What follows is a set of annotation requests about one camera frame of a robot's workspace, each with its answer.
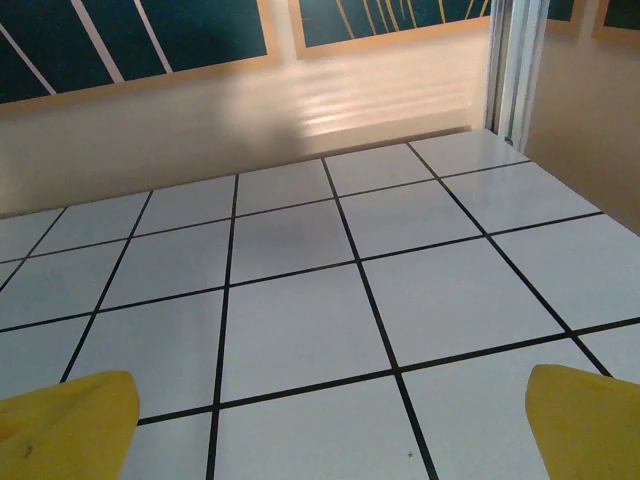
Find aluminium corner post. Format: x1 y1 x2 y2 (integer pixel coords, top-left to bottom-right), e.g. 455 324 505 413
483 0 550 152

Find wall panel pink flowers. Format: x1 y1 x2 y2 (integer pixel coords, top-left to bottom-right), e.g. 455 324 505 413
0 0 282 107

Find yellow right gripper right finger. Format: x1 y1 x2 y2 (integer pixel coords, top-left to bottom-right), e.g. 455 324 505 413
526 364 640 480

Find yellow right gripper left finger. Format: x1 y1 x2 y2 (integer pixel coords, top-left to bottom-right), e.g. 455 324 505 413
0 370 142 480

